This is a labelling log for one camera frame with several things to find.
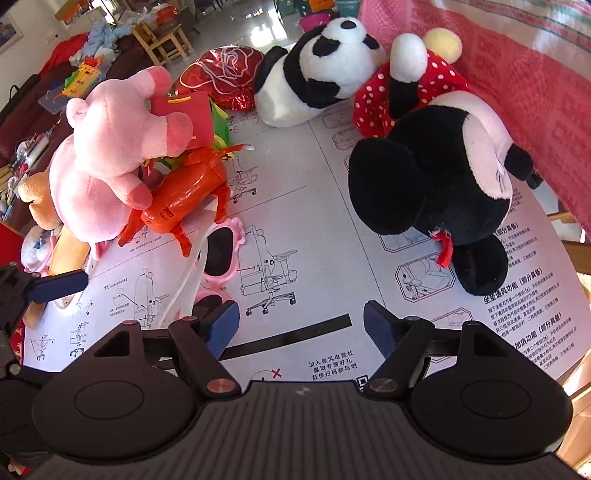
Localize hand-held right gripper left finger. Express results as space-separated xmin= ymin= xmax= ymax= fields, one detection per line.
xmin=83 ymin=299 xmax=242 ymax=401

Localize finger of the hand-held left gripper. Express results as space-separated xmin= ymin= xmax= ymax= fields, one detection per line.
xmin=0 ymin=262 xmax=89 ymax=326

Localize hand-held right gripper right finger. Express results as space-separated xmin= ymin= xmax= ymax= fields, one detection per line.
xmin=362 ymin=300 xmax=511 ymax=401

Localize pink flower sunglasses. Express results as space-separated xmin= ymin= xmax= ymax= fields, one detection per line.
xmin=178 ymin=198 xmax=245 ymax=324

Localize tan plush toy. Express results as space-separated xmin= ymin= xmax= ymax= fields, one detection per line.
xmin=18 ymin=172 xmax=63 ymax=232

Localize printed instruction sheet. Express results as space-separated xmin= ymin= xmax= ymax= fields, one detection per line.
xmin=23 ymin=106 xmax=583 ymax=384

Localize pink pig plush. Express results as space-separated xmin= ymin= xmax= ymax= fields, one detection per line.
xmin=48 ymin=66 xmax=195 ymax=243

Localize orange-red lobster toy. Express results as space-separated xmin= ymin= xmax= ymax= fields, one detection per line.
xmin=117 ymin=143 xmax=245 ymax=258

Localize mouse plush red dotted dress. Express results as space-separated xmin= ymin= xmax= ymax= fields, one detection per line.
xmin=347 ymin=28 xmax=544 ymax=297

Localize dark red leather sofa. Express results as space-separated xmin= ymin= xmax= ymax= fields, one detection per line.
xmin=0 ymin=32 xmax=153 ymax=232

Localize clear plastic box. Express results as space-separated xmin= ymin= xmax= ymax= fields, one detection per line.
xmin=37 ymin=85 xmax=77 ymax=114

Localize black bag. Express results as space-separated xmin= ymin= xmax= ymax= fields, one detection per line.
xmin=0 ymin=74 xmax=42 ymax=121

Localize green plastic toy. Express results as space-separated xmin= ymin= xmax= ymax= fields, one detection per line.
xmin=210 ymin=99 xmax=232 ymax=151

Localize multicolour building block toy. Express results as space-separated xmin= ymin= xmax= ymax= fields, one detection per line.
xmin=62 ymin=55 xmax=109 ymax=97

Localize red knitted cloth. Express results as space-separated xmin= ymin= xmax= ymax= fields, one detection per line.
xmin=39 ymin=32 xmax=90 ymax=77

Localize light blue cloth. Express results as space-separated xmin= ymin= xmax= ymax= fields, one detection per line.
xmin=71 ymin=21 xmax=139 ymax=65

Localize red foil rose balloon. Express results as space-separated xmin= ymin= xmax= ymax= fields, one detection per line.
xmin=173 ymin=46 xmax=266 ymax=113

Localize small wooden chair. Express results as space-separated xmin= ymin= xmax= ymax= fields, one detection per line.
xmin=131 ymin=18 xmax=195 ymax=65

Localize black white panda plush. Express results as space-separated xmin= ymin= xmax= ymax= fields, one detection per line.
xmin=253 ymin=17 xmax=389 ymax=127

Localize pink bucket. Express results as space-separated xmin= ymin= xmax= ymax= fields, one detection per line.
xmin=298 ymin=14 xmax=331 ymax=33

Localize framed wall picture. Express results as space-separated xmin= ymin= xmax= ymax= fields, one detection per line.
xmin=0 ymin=14 xmax=24 ymax=51

